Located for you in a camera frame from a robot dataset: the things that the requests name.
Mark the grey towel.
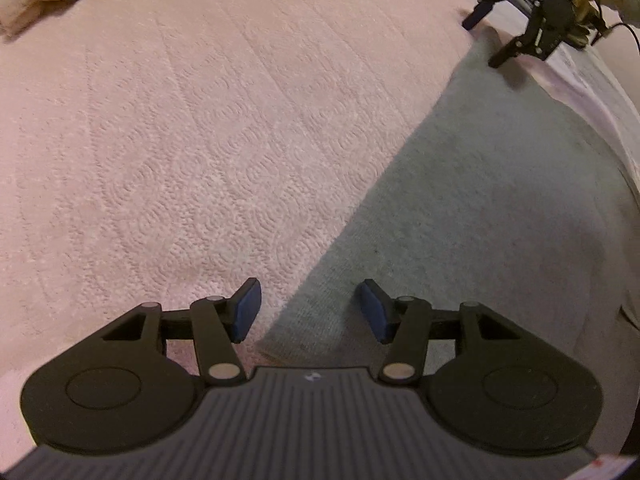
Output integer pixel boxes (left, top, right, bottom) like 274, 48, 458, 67
254, 27, 640, 369

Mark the pink quilted bedspread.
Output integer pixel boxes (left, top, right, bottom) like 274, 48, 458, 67
1, 0, 639, 468

